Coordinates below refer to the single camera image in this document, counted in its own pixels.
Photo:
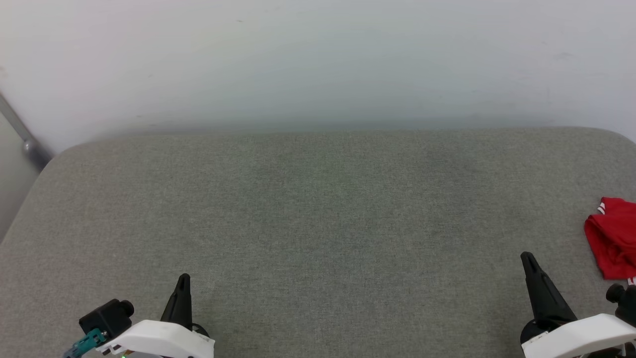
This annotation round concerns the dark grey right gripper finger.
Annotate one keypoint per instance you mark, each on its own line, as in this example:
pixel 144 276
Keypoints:
pixel 544 298

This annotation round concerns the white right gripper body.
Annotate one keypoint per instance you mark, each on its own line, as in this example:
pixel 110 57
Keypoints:
pixel 581 335

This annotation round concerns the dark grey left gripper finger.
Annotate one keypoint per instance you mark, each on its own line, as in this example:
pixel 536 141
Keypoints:
pixel 180 303

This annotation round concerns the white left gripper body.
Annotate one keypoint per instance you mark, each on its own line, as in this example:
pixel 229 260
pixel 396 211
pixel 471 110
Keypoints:
pixel 159 340

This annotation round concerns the red and white basketball jersey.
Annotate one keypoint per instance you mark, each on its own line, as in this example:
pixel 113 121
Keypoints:
pixel 616 238

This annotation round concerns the grey fabric sofa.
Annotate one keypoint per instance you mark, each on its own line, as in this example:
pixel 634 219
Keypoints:
pixel 318 223

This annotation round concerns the grey metal pole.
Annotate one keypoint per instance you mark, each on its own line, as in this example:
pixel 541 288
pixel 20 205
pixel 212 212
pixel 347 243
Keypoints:
pixel 22 136

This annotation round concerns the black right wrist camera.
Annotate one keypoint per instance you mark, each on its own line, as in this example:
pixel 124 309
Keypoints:
pixel 623 301

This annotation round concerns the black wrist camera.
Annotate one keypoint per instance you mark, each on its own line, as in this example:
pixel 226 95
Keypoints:
pixel 623 301
pixel 107 315

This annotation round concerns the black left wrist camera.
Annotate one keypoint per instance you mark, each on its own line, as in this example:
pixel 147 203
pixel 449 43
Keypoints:
pixel 107 315

